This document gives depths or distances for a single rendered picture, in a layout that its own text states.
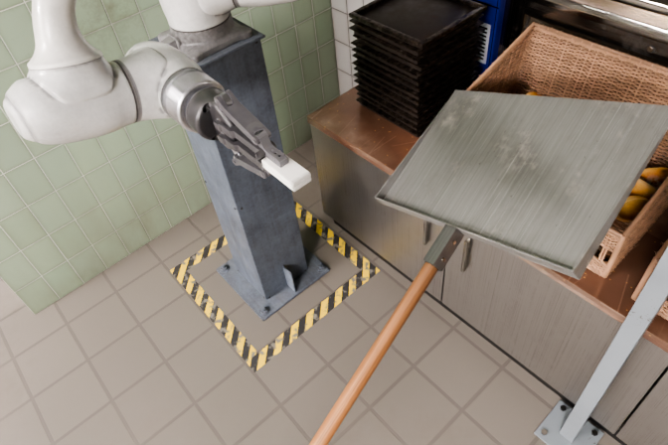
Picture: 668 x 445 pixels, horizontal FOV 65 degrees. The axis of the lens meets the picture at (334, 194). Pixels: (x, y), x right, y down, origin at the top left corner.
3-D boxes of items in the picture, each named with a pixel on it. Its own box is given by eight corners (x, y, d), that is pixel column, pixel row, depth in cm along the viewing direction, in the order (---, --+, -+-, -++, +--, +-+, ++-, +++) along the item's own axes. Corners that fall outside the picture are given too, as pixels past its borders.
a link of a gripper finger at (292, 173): (278, 152, 73) (277, 148, 72) (311, 176, 69) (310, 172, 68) (261, 163, 72) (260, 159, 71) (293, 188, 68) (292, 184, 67)
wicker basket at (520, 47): (517, 96, 174) (533, 18, 154) (698, 176, 142) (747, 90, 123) (419, 171, 153) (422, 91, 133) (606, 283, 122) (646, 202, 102)
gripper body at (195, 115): (219, 74, 80) (254, 98, 75) (232, 119, 86) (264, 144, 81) (176, 96, 77) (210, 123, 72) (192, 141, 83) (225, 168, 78)
